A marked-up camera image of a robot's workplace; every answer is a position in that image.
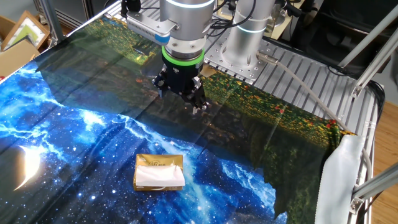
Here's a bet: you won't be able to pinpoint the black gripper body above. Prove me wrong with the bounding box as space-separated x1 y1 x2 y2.
162 58 205 96

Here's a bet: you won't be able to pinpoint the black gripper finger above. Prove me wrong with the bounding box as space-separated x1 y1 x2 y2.
183 76 211 115
151 70 169 99

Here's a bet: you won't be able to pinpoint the gold tissue pack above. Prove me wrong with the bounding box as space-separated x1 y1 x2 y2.
132 153 185 192

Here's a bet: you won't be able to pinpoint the galaxy landscape print tablecloth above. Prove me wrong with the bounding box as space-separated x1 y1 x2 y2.
0 15 366 224

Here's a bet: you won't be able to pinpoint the beige board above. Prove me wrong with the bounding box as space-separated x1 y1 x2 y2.
267 0 304 40

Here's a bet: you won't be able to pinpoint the brown cardboard box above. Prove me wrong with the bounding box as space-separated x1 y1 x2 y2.
0 39 41 77
0 15 16 41

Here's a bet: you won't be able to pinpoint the black bulky equipment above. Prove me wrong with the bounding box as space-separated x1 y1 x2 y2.
292 0 398 77

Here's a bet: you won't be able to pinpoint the green flange ring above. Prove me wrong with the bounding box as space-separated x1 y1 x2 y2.
161 45 205 67

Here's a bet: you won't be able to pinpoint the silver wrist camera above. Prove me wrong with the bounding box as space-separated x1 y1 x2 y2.
126 11 177 45

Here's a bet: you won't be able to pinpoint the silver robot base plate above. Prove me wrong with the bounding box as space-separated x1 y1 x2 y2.
203 37 279 85

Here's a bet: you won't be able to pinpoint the aluminium frame strut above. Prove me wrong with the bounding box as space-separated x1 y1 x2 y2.
351 34 398 99
349 163 398 215
338 4 398 68
40 0 65 44

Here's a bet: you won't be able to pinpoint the wooden picture frame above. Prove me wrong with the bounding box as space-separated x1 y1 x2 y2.
1 11 50 52

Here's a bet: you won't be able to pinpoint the black floor cables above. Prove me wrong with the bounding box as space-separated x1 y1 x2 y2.
368 80 386 131

